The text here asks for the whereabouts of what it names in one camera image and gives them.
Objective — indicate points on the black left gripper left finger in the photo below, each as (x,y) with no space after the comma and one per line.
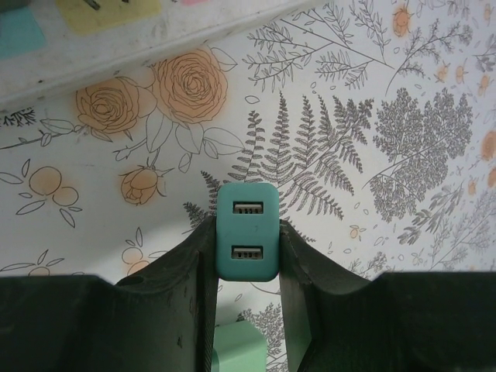
(116,329)

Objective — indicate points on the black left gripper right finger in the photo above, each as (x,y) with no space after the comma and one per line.
(387,329)

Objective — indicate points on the mint green USB charger plug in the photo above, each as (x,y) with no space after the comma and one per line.
(236,348)

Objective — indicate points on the teal USB charger plug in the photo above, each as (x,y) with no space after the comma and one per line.
(248,232)

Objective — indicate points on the floral patterned table mat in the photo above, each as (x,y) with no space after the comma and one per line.
(368,124)

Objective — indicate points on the teal sticker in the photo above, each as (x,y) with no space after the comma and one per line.
(19,35)

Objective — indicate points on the yellow sticker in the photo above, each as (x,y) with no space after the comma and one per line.
(108,15)

